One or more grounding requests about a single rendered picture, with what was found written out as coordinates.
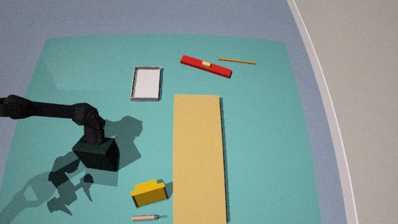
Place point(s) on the long red flat bar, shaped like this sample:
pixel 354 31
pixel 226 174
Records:
pixel 206 66

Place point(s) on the tan panel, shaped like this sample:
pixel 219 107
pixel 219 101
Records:
pixel 198 170

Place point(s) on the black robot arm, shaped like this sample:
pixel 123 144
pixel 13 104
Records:
pixel 82 114

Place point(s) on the white rectangular tray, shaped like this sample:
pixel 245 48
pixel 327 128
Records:
pixel 145 83

